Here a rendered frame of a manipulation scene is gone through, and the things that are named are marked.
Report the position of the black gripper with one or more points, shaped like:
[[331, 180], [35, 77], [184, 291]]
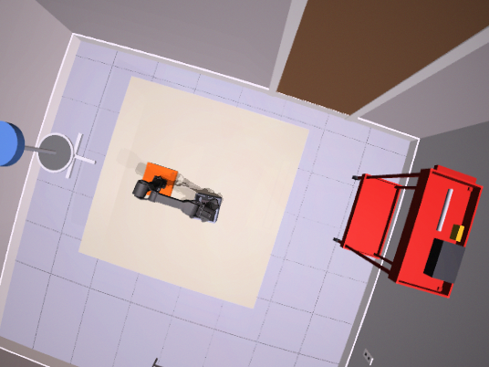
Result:
[[212, 204]]

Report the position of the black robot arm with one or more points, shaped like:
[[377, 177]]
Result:
[[188, 207]]

